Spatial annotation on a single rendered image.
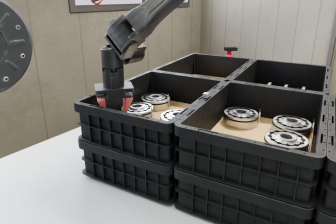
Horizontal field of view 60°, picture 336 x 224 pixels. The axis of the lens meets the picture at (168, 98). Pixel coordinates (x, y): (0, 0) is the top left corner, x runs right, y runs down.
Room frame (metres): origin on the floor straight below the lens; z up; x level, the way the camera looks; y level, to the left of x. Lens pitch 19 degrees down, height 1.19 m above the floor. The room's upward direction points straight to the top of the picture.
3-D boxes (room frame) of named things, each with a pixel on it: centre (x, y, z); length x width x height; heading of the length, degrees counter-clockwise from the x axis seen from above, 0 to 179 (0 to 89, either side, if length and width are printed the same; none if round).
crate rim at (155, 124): (0.82, 0.03, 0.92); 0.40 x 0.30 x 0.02; 152
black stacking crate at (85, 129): (0.82, 0.03, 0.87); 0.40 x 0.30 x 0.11; 152
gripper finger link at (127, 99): (0.77, 0.14, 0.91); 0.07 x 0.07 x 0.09; 15
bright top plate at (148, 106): (0.86, 0.10, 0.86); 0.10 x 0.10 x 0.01
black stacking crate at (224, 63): (1.18, -0.16, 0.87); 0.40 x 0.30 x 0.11; 152
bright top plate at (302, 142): (0.65, -0.29, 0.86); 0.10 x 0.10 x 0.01
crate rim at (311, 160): (0.68, -0.23, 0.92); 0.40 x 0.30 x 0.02; 152
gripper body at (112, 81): (0.76, 0.15, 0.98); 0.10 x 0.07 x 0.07; 105
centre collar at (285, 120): (0.75, -0.35, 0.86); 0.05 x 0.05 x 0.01
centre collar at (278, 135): (0.65, -0.29, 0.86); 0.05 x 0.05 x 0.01
